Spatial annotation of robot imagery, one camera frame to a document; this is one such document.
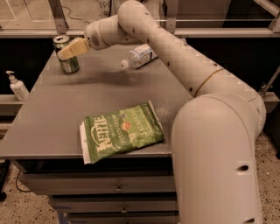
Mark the white device with cable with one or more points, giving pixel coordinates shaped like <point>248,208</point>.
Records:
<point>107,8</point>

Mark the green soda can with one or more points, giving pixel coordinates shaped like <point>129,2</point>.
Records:
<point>68,66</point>

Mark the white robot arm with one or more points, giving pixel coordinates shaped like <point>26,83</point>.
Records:
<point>213,135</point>

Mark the middle drawer with knob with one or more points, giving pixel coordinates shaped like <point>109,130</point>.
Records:
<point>116,203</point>

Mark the clear plastic water bottle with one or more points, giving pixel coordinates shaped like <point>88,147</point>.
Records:
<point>138,57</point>

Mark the white pump sanitizer bottle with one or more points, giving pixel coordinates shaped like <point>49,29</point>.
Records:
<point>18,87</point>

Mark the top drawer with knob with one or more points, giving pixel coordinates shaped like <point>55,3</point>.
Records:
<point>88,183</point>

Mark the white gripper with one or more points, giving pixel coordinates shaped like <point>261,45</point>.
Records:
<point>93,35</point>

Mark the bottom drawer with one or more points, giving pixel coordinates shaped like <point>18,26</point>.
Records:
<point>125,218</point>

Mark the metal railing frame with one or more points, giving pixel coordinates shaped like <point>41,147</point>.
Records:
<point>34,19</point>

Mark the green jalapeno chip bag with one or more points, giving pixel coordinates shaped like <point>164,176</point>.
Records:
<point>124,130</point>

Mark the drawer with knob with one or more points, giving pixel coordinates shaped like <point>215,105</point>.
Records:
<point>116,203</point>
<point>88,183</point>

